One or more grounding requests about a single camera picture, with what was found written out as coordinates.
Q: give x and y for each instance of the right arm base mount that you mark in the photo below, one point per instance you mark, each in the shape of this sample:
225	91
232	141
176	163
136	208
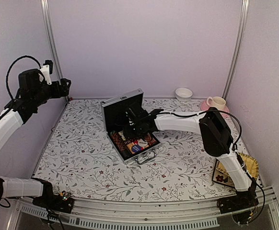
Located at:
241	200

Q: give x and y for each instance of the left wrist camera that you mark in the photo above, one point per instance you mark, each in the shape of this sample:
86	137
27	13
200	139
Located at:
47	69

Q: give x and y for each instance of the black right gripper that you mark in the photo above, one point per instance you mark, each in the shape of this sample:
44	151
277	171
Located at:
129	134

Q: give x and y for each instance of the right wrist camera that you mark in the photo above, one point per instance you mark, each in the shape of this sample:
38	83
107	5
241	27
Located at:
135	112

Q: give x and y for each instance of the red white chip stack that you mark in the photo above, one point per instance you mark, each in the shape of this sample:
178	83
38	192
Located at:
150	140

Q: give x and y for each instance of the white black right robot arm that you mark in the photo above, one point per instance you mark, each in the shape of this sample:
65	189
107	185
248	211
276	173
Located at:
215	133

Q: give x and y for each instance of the woven bamboo tray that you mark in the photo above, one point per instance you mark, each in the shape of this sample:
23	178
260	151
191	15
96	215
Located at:
221	176

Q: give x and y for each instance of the red black chip stack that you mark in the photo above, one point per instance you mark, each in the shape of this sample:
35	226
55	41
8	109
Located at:
119	142

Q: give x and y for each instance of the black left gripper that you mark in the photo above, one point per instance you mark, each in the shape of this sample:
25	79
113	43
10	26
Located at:
58	93

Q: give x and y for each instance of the aluminium poker case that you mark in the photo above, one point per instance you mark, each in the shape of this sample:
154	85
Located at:
114	118

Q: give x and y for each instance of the white ceramic bowl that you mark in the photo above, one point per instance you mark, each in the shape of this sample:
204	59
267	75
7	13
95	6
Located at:
183	94

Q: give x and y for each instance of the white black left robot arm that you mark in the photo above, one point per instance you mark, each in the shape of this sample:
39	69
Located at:
31	94

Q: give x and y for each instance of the white dealer button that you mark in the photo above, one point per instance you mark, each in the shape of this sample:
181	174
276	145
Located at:
142	143

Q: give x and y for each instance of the cream ribbed mug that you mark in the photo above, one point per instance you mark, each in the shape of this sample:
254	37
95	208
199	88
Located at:
216	102

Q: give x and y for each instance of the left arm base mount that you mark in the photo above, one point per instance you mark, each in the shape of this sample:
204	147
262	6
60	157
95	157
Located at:
62	202

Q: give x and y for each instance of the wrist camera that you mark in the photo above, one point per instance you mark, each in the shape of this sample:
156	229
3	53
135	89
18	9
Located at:
135	112
47	69

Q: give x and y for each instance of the purple small blind button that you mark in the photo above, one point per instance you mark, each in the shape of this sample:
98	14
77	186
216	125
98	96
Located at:
136	148

